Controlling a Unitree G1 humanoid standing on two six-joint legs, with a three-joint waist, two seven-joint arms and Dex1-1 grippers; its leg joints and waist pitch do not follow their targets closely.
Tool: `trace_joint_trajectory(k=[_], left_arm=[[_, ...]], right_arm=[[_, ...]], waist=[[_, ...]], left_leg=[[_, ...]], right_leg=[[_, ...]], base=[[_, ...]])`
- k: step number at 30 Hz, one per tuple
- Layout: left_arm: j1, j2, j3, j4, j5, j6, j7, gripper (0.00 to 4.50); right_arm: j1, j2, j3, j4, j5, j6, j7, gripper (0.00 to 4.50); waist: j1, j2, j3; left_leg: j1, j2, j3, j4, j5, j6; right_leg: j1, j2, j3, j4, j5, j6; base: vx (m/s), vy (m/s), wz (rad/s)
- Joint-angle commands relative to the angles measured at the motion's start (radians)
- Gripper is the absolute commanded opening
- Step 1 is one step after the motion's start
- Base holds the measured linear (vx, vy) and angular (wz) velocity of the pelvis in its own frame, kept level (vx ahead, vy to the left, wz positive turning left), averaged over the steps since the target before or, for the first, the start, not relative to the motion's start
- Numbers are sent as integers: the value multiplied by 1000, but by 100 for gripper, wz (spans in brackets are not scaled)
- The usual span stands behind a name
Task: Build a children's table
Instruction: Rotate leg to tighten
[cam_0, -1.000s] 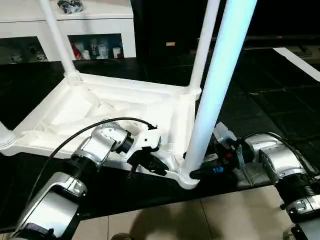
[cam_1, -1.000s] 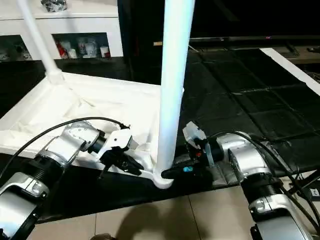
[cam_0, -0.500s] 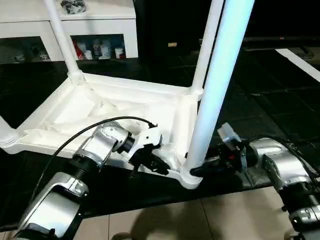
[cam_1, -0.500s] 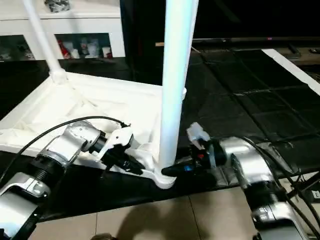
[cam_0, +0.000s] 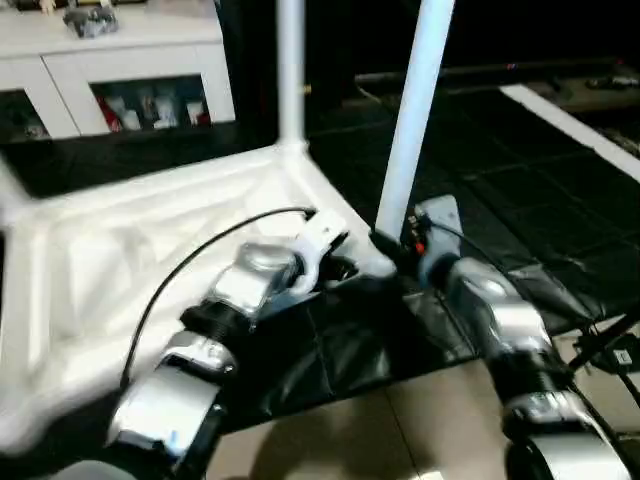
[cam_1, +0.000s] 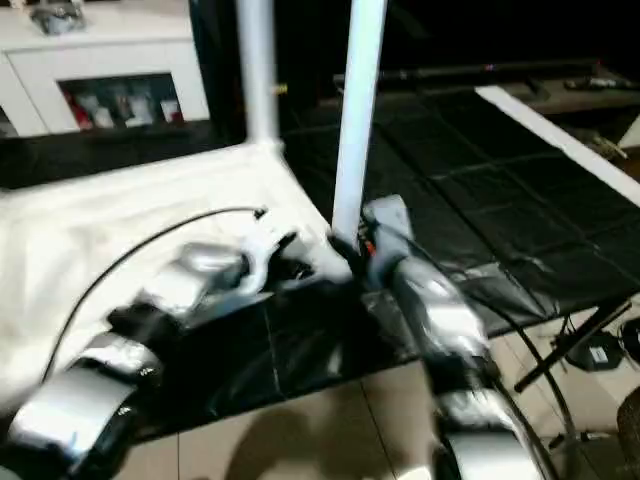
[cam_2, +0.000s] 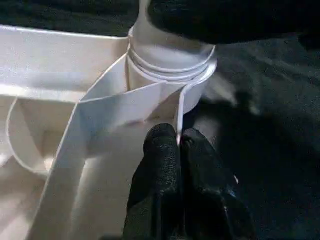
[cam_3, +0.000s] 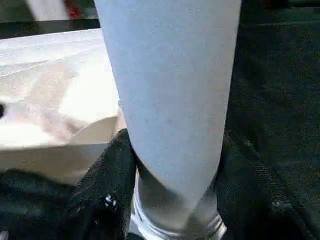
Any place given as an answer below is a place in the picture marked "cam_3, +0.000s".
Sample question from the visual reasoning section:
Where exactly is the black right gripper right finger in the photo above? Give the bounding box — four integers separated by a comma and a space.
213, 131, 313, 240

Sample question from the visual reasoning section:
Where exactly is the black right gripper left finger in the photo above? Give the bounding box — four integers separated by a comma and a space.
55, 128, 140, 240

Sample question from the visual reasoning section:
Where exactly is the white plastic table top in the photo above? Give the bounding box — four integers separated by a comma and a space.
0, 27, 128, 187

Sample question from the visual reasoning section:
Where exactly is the white plastic table leg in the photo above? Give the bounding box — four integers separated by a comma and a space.
93, 0, 243, 240

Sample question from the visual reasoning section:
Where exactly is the black work mat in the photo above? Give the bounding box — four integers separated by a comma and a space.
0, 0, 320, 240

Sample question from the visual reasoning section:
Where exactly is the white glass-door cabinet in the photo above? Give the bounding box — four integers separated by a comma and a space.
25, 0, 98, 23

